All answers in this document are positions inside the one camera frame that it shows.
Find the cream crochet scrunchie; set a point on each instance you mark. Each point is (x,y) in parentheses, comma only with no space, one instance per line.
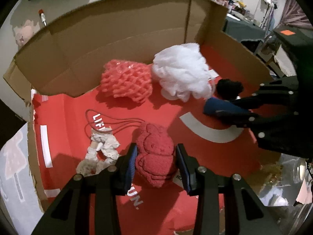
(105,146)

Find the red foam net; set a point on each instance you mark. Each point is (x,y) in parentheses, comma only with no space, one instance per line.
(127,80)

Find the red knit bunny pouch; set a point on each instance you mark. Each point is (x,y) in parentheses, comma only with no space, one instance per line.
(155,151)

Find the white bath pouf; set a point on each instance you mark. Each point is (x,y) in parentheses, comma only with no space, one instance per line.
(181,71)

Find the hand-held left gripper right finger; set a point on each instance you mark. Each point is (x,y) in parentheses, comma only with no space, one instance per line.
(182,169)

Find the black scrunchie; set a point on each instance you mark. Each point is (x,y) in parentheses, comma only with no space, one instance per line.
(228,87)

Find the pale pink plush toy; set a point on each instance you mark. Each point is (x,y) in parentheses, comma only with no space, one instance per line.
(23,33)

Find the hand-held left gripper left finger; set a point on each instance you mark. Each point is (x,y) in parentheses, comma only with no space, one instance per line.
(129,166)

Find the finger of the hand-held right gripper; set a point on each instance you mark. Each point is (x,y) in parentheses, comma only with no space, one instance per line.
(271,93)
(220,107)

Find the glass jar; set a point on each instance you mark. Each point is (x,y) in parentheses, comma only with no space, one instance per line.
(281,188)

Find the cardboard box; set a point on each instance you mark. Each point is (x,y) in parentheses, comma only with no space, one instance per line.
(122,29)

